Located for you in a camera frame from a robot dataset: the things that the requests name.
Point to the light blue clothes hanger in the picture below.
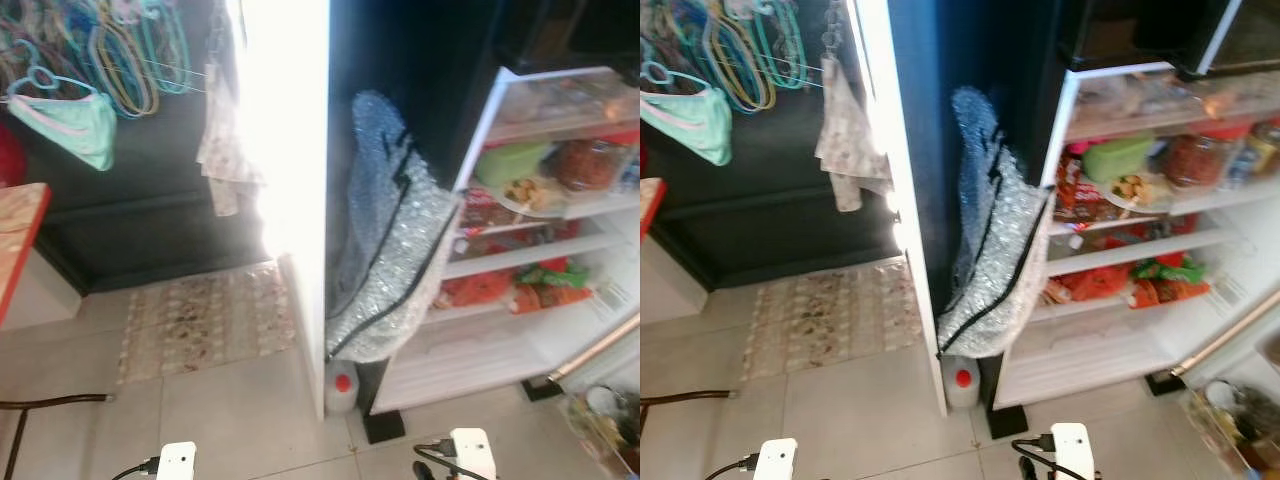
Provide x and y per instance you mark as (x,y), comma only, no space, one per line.
(660,76)
(45,80)

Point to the beige patterned hanging towel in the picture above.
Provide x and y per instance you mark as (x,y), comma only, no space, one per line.
(848,135)
(225,140)

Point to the jar of red food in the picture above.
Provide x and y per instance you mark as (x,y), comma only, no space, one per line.
(1196,160)
(590,165)

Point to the white plate with snacks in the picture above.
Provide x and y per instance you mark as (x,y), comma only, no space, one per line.
(1133,192)
(528,195)

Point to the beige floral floor mat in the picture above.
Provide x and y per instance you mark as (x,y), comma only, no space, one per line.
(210,320)
(835,315)

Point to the silver insulated bag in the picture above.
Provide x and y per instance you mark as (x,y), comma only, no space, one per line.
(390,260)
(995,260)

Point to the green and red food packet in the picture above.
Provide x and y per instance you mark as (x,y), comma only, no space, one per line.
(1170,280)
(552,285)

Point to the orange plastic food bag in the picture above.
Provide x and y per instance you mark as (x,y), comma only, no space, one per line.
(1088,285)
(478,290)

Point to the green lidded food container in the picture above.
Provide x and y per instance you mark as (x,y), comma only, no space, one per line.
(1117,158)
(512,162)

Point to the mint green fabric garment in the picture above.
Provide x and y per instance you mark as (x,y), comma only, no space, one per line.
(75,125)
(695,122)

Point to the yellow clothes hanger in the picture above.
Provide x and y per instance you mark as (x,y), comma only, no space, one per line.
(150,95)
(765,92)

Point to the teal clothes hanger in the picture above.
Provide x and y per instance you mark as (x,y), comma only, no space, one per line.
(185,60)
(800,55)

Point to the white fridge door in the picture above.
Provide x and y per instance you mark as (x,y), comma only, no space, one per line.
(290,150)
(905,150)

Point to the dark curved metal chair leg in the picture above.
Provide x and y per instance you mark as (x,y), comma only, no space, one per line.
(50,400)
(690,396)

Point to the black fridge with white shelves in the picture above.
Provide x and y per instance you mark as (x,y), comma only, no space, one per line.
(1100,345)
(500,345)

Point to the red veined marble table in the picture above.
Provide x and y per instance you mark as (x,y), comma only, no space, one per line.
(650,205)
(20,230)

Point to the basket of mixed items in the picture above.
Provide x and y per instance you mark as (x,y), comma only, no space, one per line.
(1235,425)
(605,430)

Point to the clear bottle with red cap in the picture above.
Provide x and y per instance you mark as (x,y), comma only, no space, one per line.
(341,390)
(961,384)

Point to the red snack packet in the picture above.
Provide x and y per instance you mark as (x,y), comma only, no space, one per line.
(488,212)
(1078,195)

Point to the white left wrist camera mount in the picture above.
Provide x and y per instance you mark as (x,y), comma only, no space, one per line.
(775,459)
(177,462)

